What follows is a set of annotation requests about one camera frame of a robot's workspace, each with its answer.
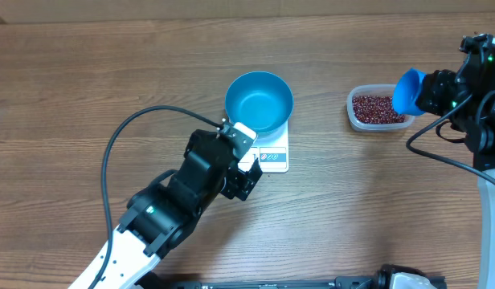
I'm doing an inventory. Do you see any blue measuring scoop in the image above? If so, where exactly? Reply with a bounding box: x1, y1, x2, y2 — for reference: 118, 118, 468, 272
392, 68, 426, 116

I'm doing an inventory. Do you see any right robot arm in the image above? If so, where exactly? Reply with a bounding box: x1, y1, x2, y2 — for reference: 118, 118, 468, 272
414, 34, 495, 289

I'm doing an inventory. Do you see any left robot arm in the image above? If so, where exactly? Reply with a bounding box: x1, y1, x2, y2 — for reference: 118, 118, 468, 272
72, 123, 262, 288

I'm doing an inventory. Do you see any white kitchen scale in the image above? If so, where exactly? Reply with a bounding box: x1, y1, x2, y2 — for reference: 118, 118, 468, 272
239, 122, 289, 173

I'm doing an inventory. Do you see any blue bowl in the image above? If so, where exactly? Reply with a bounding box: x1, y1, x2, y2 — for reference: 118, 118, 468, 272
224, 71, 294, 134

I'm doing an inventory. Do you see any clear plastic container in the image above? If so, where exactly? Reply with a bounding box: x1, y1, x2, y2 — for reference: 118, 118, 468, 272
346, 84, 415, 132

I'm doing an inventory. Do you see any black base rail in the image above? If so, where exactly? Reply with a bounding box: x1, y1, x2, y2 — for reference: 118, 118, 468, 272
138, 263, 448, 289

